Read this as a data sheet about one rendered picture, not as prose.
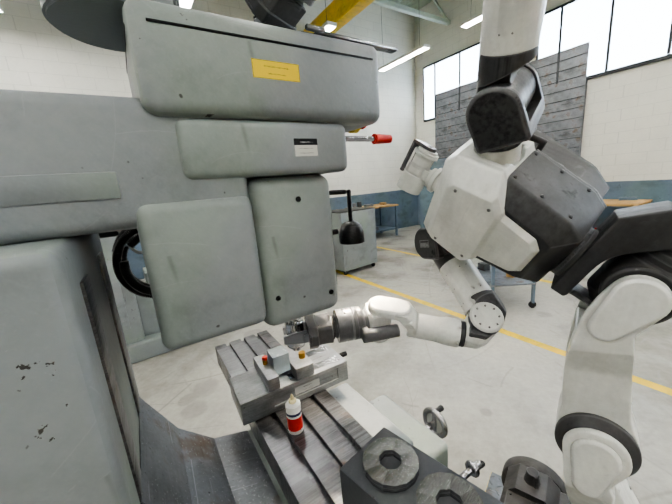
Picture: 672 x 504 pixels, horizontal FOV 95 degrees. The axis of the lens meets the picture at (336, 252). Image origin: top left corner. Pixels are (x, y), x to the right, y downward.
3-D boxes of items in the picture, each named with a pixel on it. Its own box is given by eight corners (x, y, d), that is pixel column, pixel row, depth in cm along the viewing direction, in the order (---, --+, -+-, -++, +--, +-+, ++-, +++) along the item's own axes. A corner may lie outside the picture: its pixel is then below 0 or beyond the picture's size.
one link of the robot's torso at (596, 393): (625, 443, 75) (683, 261, 62) (633, 504, 62) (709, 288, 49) (550, 413, 84) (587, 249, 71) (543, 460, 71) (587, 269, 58)
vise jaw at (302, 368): (295, 353, 108) (294, 342, 107) (315, 373, 95) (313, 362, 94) (279, 358, 105) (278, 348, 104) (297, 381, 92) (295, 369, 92)
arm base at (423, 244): (461, 261, 100) (449, 229, 103) (488, 247, 88) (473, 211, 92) (421, 269, 96) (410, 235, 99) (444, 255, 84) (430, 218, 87)
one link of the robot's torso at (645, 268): (693, 268, 60) (628, 234, 65) (715, 290, 50) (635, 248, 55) (637, 313, 67) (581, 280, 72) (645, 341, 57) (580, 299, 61)
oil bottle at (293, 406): (299, 421, 86) (295, 387, 84) (306, 430, 83) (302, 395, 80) (286, 428, 84) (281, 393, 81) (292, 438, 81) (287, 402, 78)
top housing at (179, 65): (325, 140, 91) (320, 80, 88) (385, 122, 70) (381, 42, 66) (140, 140, 67) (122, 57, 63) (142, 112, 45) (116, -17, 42)
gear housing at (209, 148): (301, 177, 88) (297, 140, 86) (350, 170, 68) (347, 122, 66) (170, 185, 71) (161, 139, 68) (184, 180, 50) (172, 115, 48)
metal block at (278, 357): (283, 361, 101) (281, 344, 100) (291, 369, 96) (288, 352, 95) (268, 366, 99) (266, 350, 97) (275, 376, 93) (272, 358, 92)
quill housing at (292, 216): (304, 287, 92) (293, 177, 85) (344, 308, 75) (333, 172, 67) (241, 305, 82) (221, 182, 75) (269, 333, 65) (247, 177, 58)
